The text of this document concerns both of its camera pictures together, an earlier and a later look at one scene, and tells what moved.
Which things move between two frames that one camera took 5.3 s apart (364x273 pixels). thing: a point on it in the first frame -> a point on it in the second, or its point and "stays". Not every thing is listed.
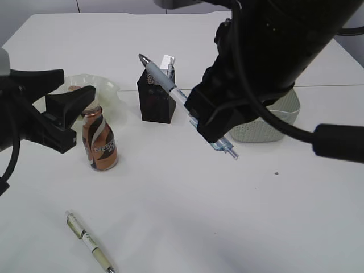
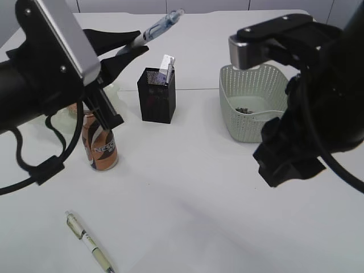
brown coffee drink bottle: x=99 y=140 stays
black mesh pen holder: x=157 y=104 stays
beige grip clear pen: x=81 y=232 stays
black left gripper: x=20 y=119 -> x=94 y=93
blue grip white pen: x=163 y=77 -> x=162 y=25
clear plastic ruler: x=166 y=60 stays
